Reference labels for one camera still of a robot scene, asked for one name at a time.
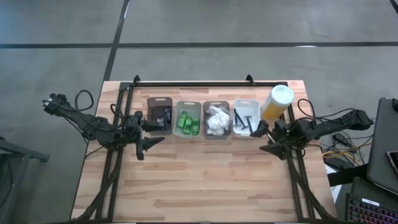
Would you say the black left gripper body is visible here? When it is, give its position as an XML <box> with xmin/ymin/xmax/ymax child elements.
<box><xmin>123</xmin><ymin>110</ymin><xmax>147</xmax><ymax>151</ymax></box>

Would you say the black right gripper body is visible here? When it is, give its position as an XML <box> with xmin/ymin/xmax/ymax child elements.
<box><xmin>267</xmin><ymin>119</ymin><xmax>304</xmax><ymax>152</ymax></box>

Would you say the clear bag of white cotton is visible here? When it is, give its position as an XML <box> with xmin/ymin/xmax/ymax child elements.
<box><xmin>206</xmin><ymin>105</ymin><xmax>230</xmax><ymax>119</ymax></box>
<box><xmin>206</xmin><ymin>115</ymin><xmax>231</xmax><ymax>136</ymax></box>

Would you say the dark plastic bin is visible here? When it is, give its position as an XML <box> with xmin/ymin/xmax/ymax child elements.
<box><xmin>144</xmin><ymin>96</ymin><xmax>174</xmax><ymax>136</ymax></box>

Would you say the white plastic bin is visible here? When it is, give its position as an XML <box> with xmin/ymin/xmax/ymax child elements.
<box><xmin>232</xmin><ymin>98</ymin><xmax>262</xmax><ymax>138</ymax></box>

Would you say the white canister with yellow label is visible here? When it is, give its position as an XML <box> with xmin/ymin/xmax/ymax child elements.
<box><xmin>261</xmin><ymin>84</ymin><xmax>295</xmax><ymax>122</ymax></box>

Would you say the light grey plastic bin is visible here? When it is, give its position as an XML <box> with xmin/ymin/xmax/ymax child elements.
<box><xmin>172</xmin><ymin>100</ymin><xmax>202</xmax><ymax>139</ymax></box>

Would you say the taupe plastic bin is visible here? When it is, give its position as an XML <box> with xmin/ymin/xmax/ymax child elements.
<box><xmin>203</xmin><ymin>100</ymin><xmax>233</xmax><ymax>140</ymax></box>

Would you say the black power brick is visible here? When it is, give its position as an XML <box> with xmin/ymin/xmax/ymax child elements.
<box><xmin>332</xmin><ymin>133</ymin><xmax>351</xmax><ymax>146</ymax></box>

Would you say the black flat bar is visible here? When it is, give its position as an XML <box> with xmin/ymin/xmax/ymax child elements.
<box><xmin>326</xmin><ymin>163</ymin><xmax>369</xmax><ymax>187</ymax></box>

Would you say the grey laptop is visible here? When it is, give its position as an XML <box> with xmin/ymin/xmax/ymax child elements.
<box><xmin>366</xmin><ymin>96</ymin><xmax>398</xmax><ymax>196</ymax></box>

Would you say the backlit keyboard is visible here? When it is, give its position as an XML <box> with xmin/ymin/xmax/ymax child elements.
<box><xmin>345</xmin><ymin>193</ymin><xmax>398</xmax><ymax>224</ymax></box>

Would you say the smartphone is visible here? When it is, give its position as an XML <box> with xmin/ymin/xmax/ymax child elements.
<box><xmin>386</xmin><ymin>151</ymin><xmax>398</xmax><ymax>179</ymax></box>

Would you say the black metal side stand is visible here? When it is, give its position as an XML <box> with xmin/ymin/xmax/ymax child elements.
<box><xmin>0</xmin><ymin>134</ymin><xmax>51</xmax><ymax>224</ymax></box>

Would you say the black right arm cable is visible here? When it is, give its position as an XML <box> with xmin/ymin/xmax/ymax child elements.
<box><xmin>297</xmin><ymin>98</ymin><xmax>355</xmax><ymax>121</ymax></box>

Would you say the yellow floor cable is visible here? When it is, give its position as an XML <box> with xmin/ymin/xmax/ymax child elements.
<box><xmin>322</xmin><ymin>142</ymin><xmax>374</xmax><ymax>159</ymax></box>

